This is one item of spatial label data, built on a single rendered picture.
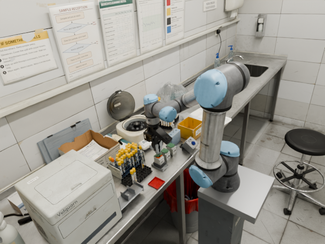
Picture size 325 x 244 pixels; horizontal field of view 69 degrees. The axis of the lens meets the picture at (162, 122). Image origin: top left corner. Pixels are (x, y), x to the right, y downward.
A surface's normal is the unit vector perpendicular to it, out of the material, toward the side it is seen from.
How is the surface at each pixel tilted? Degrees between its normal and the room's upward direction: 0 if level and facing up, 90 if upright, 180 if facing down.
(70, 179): 0
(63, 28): 93
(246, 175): 1
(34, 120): 90
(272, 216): 0
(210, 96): 83
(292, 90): 90
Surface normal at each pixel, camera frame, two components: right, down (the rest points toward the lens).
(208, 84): -0.76, 0.30
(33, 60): 0.78, 0.27
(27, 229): -0.07, -0.86
